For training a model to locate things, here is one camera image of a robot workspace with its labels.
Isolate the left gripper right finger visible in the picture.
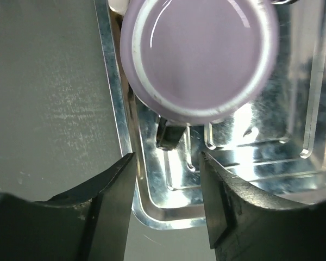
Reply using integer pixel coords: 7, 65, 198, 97
200, 152, 326, 260

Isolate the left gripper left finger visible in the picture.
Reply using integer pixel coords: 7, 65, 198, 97
0, 153, 136, 260

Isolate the lilac purple mug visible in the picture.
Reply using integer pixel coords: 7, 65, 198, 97
119, 0, 279, 150

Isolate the pink and white mug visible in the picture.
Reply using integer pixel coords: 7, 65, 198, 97
108, 0, 130, 15

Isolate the silver metal tray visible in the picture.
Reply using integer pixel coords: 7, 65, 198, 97
95, 1, 326, 230

